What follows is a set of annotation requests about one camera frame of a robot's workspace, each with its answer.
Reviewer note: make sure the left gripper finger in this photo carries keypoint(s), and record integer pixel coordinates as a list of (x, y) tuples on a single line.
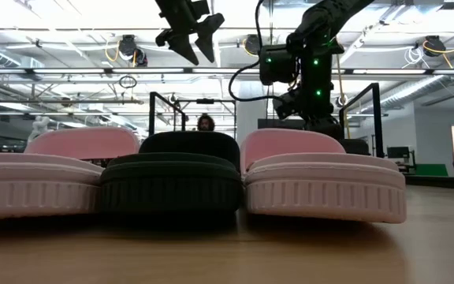
[(181, 45), (210, 35)]

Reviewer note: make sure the pink slide sandal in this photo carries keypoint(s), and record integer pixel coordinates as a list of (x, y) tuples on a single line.
[(34, 189), (325, 197)]

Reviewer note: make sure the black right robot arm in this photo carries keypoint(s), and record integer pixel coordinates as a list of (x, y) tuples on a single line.
[(317, 59)]

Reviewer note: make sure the black perforated computer box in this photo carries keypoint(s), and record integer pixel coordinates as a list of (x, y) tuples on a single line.
[(266, 124)]

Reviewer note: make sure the person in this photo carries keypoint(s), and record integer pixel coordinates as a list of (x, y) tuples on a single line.
[(206, 123)]

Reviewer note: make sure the black background monitor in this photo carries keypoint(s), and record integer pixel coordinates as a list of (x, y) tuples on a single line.
[(398, 152)]

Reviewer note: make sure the green panel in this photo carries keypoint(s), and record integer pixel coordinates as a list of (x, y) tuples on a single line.
[(432, 170)]

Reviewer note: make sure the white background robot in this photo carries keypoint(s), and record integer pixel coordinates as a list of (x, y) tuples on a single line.
[(39, 126)]

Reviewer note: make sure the wooden shelf black metal frame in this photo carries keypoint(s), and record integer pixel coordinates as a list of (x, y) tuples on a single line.
[(376, 118)]

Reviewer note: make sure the black aluminium table frame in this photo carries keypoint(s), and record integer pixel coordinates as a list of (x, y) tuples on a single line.
[(447, 182)]

